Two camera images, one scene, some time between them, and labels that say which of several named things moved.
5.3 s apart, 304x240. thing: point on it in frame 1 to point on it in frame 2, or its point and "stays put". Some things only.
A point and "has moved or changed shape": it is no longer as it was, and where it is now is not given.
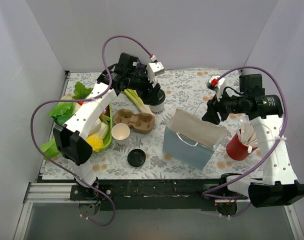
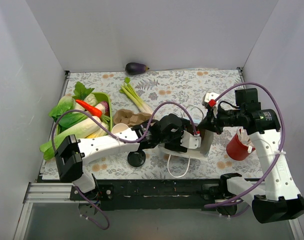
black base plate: (162, 193) stays put
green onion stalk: (134, 95) stays put
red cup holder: (236, 149) stays put
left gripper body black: (149, 89) to (179, 136)
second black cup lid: (136, 157) stays put
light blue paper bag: (191, 139) has moved or changed shape
